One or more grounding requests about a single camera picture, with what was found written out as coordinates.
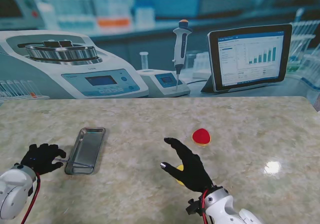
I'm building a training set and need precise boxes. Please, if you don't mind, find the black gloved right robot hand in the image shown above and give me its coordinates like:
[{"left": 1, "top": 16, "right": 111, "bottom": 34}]
[{"left": 159, "top": 137, "right": 215, "bottom": 194}]

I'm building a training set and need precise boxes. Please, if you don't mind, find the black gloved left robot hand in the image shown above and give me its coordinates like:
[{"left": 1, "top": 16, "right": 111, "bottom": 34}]
[{"left": 20, "top": 143, "right": 67, "bottom": 176}]

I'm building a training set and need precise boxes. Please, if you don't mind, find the yellow-topped clear culture dish lid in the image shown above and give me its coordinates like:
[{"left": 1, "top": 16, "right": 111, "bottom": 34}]
[{"left": 175, "top": 165, "right": 188, "bottom": 185}]

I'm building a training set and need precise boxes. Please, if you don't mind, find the red round filter paper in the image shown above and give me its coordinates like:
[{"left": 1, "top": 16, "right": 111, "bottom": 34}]
[{"left": 191, "top": 128, "right": 211, "bottom": 145}]

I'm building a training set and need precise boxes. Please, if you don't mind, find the yellow-bottomed clear culture dish base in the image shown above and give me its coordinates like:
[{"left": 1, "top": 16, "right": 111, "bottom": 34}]
[{"left": 191, "top": 133, "right": 213, "bottom": 148}]

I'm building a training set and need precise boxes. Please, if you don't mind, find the rectangular stainless steel tray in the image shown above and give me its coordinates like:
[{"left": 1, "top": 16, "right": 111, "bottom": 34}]
[{"left": 64, "top": 126, "right": 107, "bottom": 176}]

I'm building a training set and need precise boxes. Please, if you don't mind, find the printed laboratory scene backdrop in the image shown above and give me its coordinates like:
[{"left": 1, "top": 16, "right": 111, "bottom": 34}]
[{"left": 0, "top": 0, "right": 320, "bottom": 100}]

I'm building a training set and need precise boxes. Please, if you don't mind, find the red left wrist cable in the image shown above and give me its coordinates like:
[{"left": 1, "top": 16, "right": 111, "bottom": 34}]
[{"left": 21, "top": 172, "right": 41, "bottom": 224}]

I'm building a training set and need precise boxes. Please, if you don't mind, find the red wrist cable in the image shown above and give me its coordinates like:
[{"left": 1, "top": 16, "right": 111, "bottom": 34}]
[
  {"left": 21, "top": 172, "right": 41, "bottom": 224},
  {"left": 200, "top": 189, "right": 210, "bottom": 224}
]

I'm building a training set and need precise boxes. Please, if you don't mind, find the red right wrist cable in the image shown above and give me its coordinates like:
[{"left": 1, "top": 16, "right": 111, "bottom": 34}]
[{"left": 200, "top": 189, "right": 210, "bottom": 224}]

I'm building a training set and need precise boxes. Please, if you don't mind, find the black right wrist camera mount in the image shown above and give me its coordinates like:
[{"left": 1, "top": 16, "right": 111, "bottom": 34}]
[{"left": 185, "top": 198, "right": 203, "bottom": 216}]

